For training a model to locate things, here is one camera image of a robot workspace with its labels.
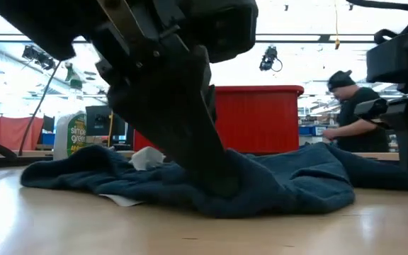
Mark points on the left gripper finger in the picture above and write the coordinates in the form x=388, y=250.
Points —
x=213, y=102
x=175, y=117

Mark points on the navy blue towel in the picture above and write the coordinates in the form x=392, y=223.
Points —
x=278, y=184

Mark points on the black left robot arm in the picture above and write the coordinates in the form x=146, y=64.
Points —
x=41, y=25

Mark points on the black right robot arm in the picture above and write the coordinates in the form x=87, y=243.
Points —
x=402, y=10

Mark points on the red plastic laundry basket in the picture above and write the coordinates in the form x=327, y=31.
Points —
x=260, y=120

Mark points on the person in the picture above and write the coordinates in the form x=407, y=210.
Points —
x=360, y=120

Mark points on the black computer monitor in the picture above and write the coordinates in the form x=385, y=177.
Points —
x=99, y=120

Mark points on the blue storage bin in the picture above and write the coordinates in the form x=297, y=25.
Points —
x=312, y=130

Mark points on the green cleaner spray bottle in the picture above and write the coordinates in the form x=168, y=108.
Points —
x=66, y=138

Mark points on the black hanging device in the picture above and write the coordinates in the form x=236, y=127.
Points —
x=37, y=56

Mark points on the red cloth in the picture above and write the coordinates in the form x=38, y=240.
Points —
x=12, y=132

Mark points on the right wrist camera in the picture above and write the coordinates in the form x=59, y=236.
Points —
x=370, y=109

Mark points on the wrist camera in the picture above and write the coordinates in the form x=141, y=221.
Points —
x=221, y=28
x=370, y=109

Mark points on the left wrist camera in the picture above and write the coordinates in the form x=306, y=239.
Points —
x=221, y=28

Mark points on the black hanging camera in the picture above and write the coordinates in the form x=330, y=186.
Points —
x=269, y=58

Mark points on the black aluminium table frame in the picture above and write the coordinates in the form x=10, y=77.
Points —
x=12, y=162

